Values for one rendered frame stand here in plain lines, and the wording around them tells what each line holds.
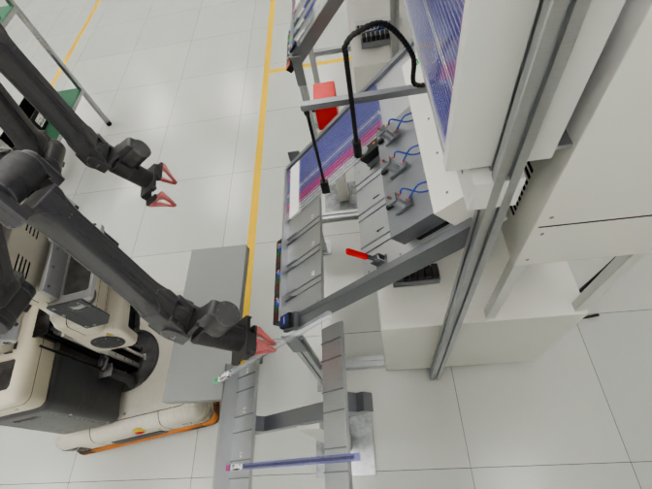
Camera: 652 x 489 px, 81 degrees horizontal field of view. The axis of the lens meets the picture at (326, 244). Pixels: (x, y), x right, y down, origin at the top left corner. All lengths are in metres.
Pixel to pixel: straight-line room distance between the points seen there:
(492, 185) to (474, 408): 1.39
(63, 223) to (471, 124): 0.64
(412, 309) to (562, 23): 1.01
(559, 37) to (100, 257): 0.72
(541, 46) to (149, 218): 2.57
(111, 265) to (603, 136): 0.82
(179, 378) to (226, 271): 0.42
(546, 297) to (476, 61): 1.04
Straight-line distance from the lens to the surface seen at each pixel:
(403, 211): 0.89
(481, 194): 0.68
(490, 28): 0.51
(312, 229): 1.29
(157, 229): 2.73
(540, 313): 1.42
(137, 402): 1.94
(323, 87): 1.88
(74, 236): 0.75
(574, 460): 2.00
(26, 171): 0.73
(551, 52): 0.54
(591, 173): 0.79
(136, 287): 0.80
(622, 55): 0.64
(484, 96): 0.57
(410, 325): 1.33
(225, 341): 0.90
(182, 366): 1.50
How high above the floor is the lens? 1.87
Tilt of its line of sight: 57 degrees down
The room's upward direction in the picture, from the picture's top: 17 degrees counter-clockwise
